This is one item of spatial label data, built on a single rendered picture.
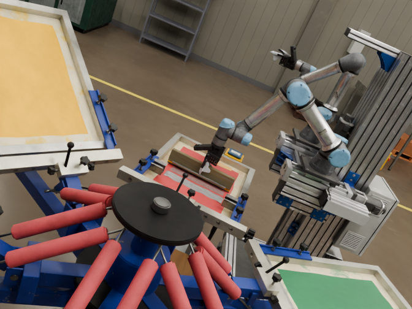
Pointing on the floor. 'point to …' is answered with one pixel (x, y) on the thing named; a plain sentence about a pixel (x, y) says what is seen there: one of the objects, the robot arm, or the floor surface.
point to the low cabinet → (83, 12)
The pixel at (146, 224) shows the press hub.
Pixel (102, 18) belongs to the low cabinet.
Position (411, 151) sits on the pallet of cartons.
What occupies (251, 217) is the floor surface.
